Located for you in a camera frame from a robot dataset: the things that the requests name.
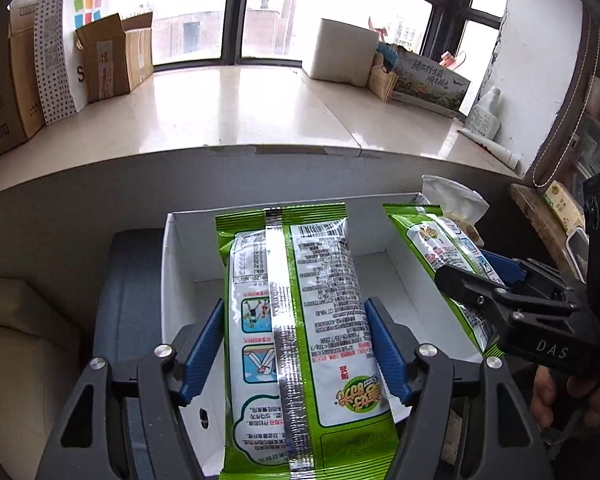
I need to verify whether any small wicker basket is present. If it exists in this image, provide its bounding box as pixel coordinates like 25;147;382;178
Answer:
366;53;398;102

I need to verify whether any white alarm clock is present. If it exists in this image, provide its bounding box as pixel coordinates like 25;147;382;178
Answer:
566;226;588;283

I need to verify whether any green white snack pack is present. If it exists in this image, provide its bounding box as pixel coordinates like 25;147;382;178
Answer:
382;203;504;358

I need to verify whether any blue grey table cloth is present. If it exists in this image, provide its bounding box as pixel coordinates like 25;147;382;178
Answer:
92;227;168;480

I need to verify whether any dotted white paper bag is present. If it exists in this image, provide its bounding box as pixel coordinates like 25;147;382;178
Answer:
33;0;105;125

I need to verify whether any cream sofa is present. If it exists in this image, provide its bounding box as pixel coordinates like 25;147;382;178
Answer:
0;278;92;479

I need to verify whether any large brown cardboard box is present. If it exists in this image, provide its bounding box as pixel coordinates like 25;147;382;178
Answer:
0;0;45;157

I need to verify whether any white lotion bottle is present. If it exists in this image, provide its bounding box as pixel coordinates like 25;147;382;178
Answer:
465;87;501;140

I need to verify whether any yellow green tea box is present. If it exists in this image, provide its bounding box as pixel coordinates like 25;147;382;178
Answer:
543;180;585;235

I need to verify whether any white foam box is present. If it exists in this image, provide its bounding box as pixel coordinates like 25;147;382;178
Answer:
301;18;379;87

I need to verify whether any tissue box with tissue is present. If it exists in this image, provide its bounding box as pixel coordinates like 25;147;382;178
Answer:
422;174;490;247

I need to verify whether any small open cardboard box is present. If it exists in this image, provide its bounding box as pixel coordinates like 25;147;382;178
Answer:
76;12;154;104

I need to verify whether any white cardboard storage box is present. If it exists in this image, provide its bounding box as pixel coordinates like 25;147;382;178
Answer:
161;193;481;476

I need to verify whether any right hand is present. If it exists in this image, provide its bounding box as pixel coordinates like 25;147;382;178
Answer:
530;366;600;436

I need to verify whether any printed landscape carton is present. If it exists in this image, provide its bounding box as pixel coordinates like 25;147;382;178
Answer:
389;46;470;117

